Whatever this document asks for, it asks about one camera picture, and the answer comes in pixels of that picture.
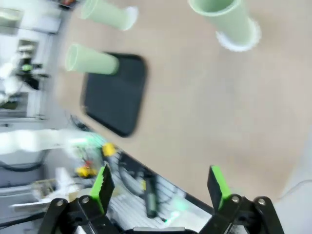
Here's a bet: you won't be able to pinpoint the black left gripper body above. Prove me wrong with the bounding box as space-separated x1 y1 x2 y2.
17 60 49 88

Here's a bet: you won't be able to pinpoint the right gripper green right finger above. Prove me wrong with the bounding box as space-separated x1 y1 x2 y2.
198 165 286 234

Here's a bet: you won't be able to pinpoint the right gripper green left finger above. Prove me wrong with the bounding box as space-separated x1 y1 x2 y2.
41 163 122 234

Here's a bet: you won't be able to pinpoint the pale green tall cup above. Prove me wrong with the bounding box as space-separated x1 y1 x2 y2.
188 0 257 47
80 0 136 31
65 43 120 76

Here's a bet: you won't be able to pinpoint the white paper doily coaster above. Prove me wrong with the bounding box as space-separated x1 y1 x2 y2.
215 20 262 52
125 6 139 30

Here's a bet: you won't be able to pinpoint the black cylindrical tool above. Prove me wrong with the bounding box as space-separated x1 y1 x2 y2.
145 179 158 218

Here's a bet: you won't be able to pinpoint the black plastic tray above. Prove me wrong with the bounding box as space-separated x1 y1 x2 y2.
80 52 149 137

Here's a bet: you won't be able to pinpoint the yellow cable connector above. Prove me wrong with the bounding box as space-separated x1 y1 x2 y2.
101 143 117 156
75 165 97 177

